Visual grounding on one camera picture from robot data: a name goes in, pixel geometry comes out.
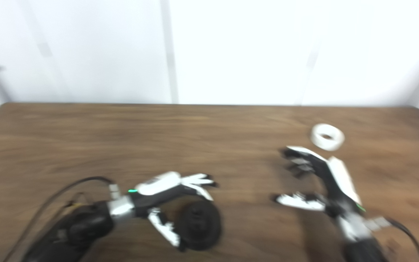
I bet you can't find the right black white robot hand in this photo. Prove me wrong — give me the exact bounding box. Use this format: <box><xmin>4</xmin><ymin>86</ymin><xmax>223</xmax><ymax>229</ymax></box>
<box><xmin>272</xmin><ymin>146</ymin><xmax>366</xmax><ymax>219</ymax></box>

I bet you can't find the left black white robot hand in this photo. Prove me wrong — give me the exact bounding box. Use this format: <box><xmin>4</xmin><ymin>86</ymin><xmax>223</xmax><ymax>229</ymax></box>
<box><xmin>128</xmin><ymin>171</ymin><xmax>218</xmax><ymax>252</ymax></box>

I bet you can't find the white plastic ring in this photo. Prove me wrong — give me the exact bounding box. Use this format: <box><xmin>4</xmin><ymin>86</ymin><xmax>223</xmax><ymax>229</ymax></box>
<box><xmin>311</xmin><ymin>124</ymin><xmax>345</xmax><ymax>151</ymax></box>

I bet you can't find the round black plastic part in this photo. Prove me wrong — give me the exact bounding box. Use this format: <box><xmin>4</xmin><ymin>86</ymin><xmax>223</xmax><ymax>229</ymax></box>
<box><xmin>176</xmin><ymin>199</ymin><xmax>223</xmax><ymax>251</ymax></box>

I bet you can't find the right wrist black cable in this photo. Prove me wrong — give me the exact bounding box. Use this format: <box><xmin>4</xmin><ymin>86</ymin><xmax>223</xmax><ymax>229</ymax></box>
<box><xmin>364</xmin><ymin>216</ymin><xmax>419</xmax><ymax>262</ymax></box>

